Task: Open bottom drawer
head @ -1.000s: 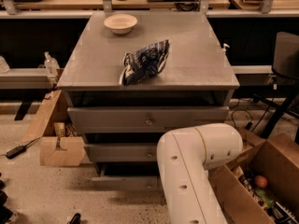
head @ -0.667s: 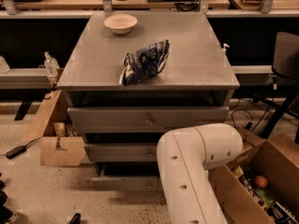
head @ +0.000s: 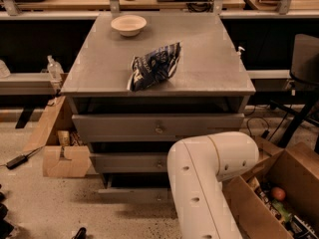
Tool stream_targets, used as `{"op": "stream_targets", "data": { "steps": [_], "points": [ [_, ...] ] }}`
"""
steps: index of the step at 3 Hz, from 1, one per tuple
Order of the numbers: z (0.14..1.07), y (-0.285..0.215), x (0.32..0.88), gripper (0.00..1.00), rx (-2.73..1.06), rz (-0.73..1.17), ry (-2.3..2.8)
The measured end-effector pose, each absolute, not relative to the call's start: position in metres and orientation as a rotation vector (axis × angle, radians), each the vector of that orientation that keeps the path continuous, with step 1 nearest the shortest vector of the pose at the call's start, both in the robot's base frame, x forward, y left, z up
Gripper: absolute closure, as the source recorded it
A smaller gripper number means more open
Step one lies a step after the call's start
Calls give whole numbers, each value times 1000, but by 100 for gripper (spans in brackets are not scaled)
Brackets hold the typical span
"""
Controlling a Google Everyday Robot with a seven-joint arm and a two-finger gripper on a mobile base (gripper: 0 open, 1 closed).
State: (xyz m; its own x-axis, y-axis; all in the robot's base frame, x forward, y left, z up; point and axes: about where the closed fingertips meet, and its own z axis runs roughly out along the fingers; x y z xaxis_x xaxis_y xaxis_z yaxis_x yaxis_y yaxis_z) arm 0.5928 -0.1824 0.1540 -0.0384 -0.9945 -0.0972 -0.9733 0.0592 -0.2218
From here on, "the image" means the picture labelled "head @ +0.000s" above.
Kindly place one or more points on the clear plastic bottle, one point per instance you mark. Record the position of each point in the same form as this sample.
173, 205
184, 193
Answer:
54, 68

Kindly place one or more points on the grey drawer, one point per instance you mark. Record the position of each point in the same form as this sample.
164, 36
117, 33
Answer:
136, 188
152, 127
129, 162

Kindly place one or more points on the red apple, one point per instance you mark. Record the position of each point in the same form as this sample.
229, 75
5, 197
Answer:
278, 193

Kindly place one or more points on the blue chip bag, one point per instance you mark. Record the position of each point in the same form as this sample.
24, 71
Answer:
155, 67

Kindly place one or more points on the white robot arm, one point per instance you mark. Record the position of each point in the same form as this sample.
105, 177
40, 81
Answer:
196, 166

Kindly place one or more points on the white bowl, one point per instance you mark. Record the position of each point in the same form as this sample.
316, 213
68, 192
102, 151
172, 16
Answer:
129, 25

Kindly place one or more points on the grey drawer cabinet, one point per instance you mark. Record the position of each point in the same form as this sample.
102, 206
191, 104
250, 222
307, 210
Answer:
210, 77

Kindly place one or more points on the black stool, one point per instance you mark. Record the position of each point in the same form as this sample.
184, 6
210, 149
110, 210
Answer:
304, 70

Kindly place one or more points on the white pump dispenser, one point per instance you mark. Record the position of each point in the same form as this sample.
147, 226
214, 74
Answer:
240, 51

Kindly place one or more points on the cardboard box left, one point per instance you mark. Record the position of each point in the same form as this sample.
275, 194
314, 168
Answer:
61, 162

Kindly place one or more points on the large cardboard box right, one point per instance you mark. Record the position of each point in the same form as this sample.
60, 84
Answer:
296, 170

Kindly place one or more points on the green packet in box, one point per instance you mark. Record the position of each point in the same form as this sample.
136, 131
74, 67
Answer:
282, 210

